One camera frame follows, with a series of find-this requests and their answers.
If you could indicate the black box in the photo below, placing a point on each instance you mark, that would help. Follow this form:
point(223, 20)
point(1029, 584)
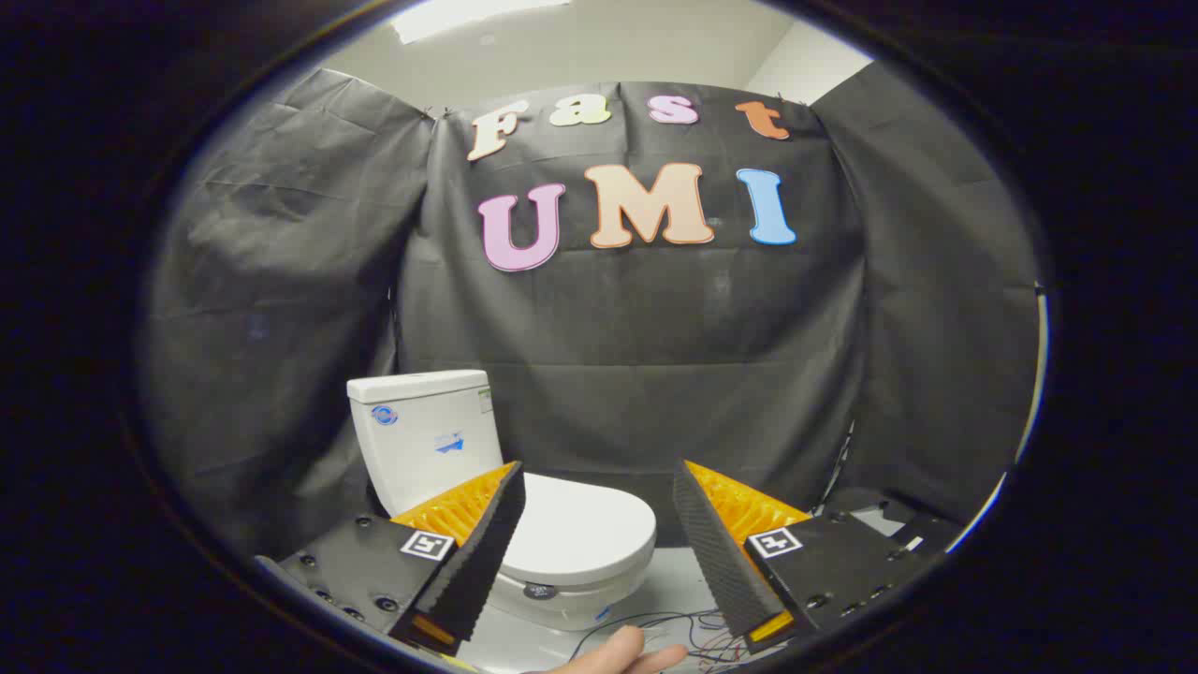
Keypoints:
point(887, 508)

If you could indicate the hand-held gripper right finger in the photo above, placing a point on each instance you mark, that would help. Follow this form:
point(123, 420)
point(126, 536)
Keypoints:
point(711, 552)

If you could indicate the black backdrop cloth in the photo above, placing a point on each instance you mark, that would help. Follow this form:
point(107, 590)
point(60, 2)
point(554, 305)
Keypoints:
point(636, 328)

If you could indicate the white ceramic toilet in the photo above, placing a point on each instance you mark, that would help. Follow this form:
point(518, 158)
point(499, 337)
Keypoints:
point(421, 449)

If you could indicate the white toilet tank cover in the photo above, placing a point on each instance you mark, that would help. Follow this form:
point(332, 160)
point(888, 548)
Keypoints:
point(416, 384)

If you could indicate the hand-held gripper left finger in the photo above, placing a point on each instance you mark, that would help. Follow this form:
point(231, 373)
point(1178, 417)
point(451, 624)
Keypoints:
point(487, 543)

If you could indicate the white toilet lid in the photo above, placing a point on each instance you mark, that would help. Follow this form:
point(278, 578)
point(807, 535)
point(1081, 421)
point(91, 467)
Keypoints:
point(585, 529)

